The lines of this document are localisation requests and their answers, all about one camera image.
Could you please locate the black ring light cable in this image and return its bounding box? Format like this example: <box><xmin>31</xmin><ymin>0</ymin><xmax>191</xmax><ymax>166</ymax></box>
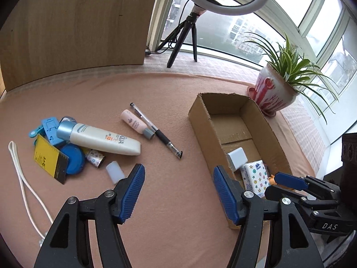
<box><xmin>144</xmin><ymin>0</ymin><xmax>190</xmax><ymax>56</ymax></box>

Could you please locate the yellow and black card ruler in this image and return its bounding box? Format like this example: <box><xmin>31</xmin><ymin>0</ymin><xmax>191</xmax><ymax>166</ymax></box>
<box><xmin>33</xmin><ymin>134</ymin><xmax>70</xmax><ymax>185</ymax></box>

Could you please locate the dark brown box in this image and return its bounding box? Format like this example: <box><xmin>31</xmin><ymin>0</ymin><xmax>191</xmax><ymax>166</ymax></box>
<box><xmin>324</xmin><ymin>132</ymin><xmax>357</xmax><ymax>185</ymax></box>

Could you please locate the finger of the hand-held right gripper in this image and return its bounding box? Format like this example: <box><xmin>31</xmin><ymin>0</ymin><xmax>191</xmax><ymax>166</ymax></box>
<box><xmin>274</xmin><ymin>172</ymin><xmax>341</xmax><ymax>194</ymax></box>
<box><xmin>264</xmin><ymin>186</ymin><xmax>336</xmax><ymax>209</ymax></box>

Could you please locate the cardboard box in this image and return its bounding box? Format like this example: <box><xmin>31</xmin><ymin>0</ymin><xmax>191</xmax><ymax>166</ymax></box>
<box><xmin>188</xmin><ymin>93</ymin><xmax>293</xmax><ymax>229</ymax></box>

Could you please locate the white sunscreen bottle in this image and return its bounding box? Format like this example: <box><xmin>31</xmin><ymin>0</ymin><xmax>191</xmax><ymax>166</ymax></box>
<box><xmin>56</xmin><ymin>116</ymin><xmax>142</xmax><ymax>155</ymax></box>

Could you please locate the spider plant in red-white pot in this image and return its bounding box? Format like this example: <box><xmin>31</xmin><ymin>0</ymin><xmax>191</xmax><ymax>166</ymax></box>
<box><xmin>241</xmin><ymin>32</ymin><xmax>339</xmax><ymax>125</ymax></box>

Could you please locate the pink cosmetic tube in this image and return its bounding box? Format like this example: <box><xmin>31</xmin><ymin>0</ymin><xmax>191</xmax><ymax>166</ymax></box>
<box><xmin>121</xmin><ymin>109</ymin><xmax>155</xmax><ymax>140</ymax></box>

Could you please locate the white charger cube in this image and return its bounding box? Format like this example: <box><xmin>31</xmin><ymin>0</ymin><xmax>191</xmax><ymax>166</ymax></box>
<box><xmin>226</xmin><ymin>148</ymin><xmax>248</xmax><ymax>171</ymax></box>

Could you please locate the patterned tissue packet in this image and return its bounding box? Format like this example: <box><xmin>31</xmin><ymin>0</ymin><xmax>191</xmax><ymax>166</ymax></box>
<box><xmin>240</xmin><ymin>160</ymin><xmax>270</xmax><ymax>199</ymax></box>

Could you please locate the white translucent cap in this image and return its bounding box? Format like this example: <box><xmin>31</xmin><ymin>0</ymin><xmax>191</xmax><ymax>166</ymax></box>
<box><xmin>106</xmin><ymin>160</ymin><xmax>125</xmax><ymax>185</ymax></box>

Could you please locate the small patterned roll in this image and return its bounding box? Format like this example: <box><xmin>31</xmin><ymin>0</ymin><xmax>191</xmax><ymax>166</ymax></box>
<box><xmin>85</xmin><ymin>149</ymin><xmax>106</xmax><ymax>169</ymax></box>

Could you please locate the blue round disc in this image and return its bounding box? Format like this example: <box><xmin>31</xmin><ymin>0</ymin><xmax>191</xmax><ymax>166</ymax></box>
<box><xmin>60</xmin><ymin>144</ymin><xmax>85</xmax><ymax>176</ymax></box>

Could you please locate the black tripod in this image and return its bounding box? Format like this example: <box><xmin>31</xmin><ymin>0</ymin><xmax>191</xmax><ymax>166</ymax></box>
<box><xmin>159</xmin><ymin>4</ymin><xmax>208</xmax><ymax>68</ymax></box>

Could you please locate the white cable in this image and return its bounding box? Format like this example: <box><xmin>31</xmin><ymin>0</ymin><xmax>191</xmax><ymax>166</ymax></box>
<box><xmin>8</xmin><ymin>141</ymin><xmax>53</xmax><ymax>247</ymax></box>

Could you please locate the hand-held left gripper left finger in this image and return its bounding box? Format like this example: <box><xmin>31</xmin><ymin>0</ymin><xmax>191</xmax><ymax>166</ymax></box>
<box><xmin>33</xmin><ymin>163</ymin><xmax>146</xmax><ymax>268</ymax></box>

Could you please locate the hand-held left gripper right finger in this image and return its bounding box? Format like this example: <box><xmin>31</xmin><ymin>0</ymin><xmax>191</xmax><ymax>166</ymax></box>
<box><xmin>213</xmin><ymin>165</ymin><xmax>325</xmax><ymax>268</ymax></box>

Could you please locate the clear black gel pen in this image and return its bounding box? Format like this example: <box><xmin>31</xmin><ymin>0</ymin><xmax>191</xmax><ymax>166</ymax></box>
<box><xmin>130</xmin><ymin>102</ymin><xmax>183</xmax><ymax>159</ymax></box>

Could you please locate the large light wood panel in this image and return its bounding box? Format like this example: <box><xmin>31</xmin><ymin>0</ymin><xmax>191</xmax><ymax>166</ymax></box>
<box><xmin>0</xmin><ymin>0</ymin><xmax>165</xmax><ymax>92</ymax></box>

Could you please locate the pink table cloth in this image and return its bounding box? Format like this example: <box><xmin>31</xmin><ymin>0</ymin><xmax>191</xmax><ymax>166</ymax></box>
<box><xmin>0</xmin><ymin>71</ymin><xmax>324</xmax><ymax>268</ymax></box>

